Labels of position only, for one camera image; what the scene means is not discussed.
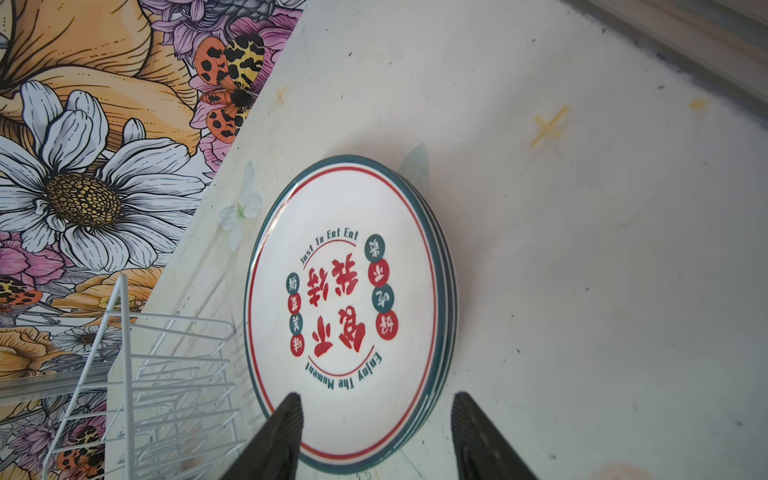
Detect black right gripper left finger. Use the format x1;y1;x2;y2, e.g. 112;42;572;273
222;393;304;480

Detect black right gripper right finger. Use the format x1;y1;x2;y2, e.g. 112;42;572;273
451;392;537;480

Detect white plate red characters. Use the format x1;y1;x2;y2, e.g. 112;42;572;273
243;155;447;475

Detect white plate green rim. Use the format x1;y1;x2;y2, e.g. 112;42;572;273
399;174;459;435

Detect white wire dish rack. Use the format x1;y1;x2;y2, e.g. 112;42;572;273
41;274;265;479

